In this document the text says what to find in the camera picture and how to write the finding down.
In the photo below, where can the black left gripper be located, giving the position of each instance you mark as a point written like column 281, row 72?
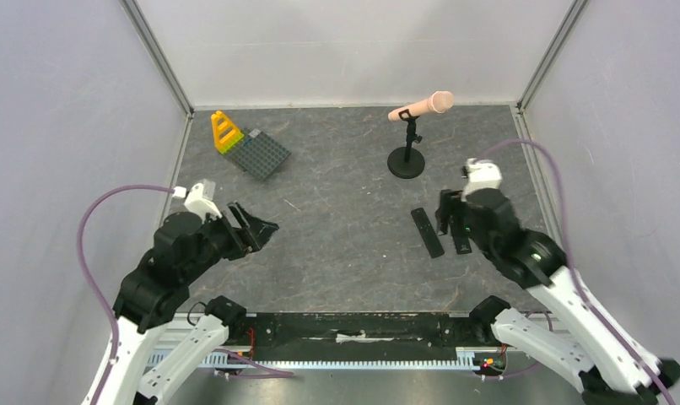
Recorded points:
column 254, row 234

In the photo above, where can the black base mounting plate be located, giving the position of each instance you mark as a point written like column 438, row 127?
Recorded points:
column 358, row 336

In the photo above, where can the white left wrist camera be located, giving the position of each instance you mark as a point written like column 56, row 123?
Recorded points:
column 198, row 199

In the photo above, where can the black remote with buttons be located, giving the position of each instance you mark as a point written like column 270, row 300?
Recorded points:
column 461, row 240

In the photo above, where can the pink microphone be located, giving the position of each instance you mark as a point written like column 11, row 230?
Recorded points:
column 438, row 103

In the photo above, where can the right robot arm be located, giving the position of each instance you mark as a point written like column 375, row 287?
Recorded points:
column 601, row 361

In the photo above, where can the grey studded baseplate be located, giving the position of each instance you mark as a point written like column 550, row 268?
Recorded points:
column 257, row 154

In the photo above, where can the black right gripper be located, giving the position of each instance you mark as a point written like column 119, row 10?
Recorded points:
column 455, row 209

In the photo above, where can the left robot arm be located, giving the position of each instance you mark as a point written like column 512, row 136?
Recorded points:
column 184, row 248

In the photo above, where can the black microphone stand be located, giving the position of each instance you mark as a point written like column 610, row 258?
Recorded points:
column 407, row 162

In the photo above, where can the yellow toy ladder block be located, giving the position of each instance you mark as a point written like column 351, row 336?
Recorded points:
column 225, row 132

